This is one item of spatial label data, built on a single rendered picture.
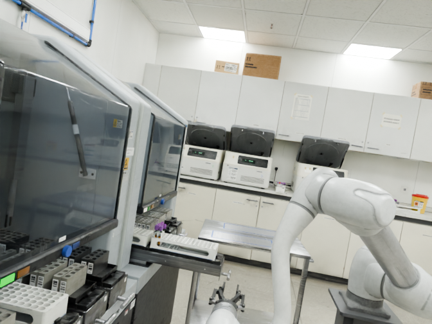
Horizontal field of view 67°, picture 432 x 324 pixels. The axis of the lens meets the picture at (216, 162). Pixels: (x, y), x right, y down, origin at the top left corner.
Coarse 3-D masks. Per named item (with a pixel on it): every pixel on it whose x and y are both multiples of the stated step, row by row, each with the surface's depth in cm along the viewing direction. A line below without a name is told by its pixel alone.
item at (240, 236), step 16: (208, 224) 204; (224, 224) 211; (240, 224) 218; (208, 240) 174; (224, 240) 175; (240, 240) 180; (256, 240) 185; (272, 240) 190; (304, 256) 172; (304, 272) 173; (192, 288) 176; (304, 288) 173; (192, 304) 177; (208, 304) 215; (192, 320) 193; (240, 320) 201; (256, 320) 204
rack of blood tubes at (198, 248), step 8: (152, 240) 147; (160, 240) 147; (168, 240) 146; (176, 240) 148; (184, 240) 149; (192, 240) 151; (200, 240) 154; (160, 248) 147; (168, 248) 147; (176, 248) 148; (184, 248) 155; (192, 248) 155; (200, 248) 144; (208, 248) 144; (216, 248) 145; (200, 256) 144; (208, 256) 144
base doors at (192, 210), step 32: (192, 192) 383; (224, 192) 378; (192, 224) 384; (256, 224) 374; (320, 224) 365; (416, 224) 352; (256, 256) 376; (320, 256) 366; (352, 256) 361; (416, 256) 353
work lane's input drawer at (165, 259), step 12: (132, 252) 147; (144, 252) 146; (156, 252) 146; (168, 252) 146; (168, 264) 145; (180, 264) 144; (192, 264) 143; (204, 264) 143; (216, 264) 143; (228, 276) 144
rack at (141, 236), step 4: (136, 228) 156; (140, 228) 157; (136, 232) 150; (140, 232) 151; (144, 232) 152; (148, 232) 153; (152, 232) 155; (136, 236) 148; (140, 236) 148; (144, 236) 148; (148, 236) 150; (132, 240) 156; (136, 240) 156; (140, 240) 148; (144, 240) 148; (148, 240) 151; (140, 244) 148; (144, 244) 148
